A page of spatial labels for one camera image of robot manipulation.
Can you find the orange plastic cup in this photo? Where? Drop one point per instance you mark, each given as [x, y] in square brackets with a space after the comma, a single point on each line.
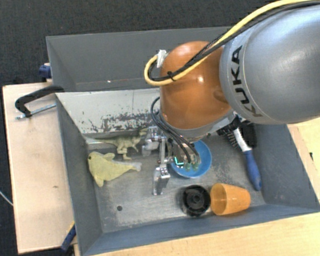
[231, 199]

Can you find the pale yellow toy fish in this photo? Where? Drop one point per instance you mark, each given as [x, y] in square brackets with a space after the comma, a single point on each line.
[107, 168]

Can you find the blue bowl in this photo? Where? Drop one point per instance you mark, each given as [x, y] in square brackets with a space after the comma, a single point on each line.
[204, 155]

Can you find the green toy dinosaur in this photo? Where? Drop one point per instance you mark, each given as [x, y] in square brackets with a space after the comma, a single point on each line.
[127, 142]

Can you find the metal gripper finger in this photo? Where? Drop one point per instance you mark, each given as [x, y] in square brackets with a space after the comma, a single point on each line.
[160, 179]
[151, 142]

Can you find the black round cap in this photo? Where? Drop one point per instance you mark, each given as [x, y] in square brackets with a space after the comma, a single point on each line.
[195, 201]

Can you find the grey metal bin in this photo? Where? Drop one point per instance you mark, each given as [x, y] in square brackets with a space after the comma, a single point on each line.
[146, 206]

